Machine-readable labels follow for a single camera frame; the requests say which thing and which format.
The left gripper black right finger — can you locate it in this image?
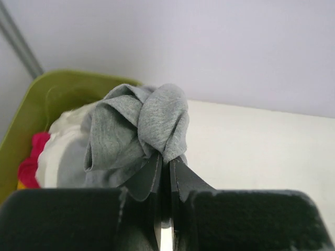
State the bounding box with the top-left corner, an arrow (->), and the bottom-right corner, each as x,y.
169,159 -> 334,250

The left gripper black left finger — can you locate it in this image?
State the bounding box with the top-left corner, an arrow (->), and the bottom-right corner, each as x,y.
1,153 -> 160,250

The grey t shirt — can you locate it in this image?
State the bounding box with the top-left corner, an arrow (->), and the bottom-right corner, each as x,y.
57,84 -> 189,188

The white t shirt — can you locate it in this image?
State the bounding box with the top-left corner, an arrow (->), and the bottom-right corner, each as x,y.
35,102 -> 97,188

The pink t shirt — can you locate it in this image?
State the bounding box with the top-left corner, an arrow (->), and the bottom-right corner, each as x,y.
17,132 -> 50,189

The yellow t shirt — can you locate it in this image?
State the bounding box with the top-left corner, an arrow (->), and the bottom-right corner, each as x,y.
17,180 -> 27,190

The green plastic bin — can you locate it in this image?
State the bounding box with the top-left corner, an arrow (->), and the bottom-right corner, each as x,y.
1,70 -> 141,202

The left aluminium frame post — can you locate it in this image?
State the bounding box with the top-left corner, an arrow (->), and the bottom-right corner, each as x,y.
1,1 -> 44,79

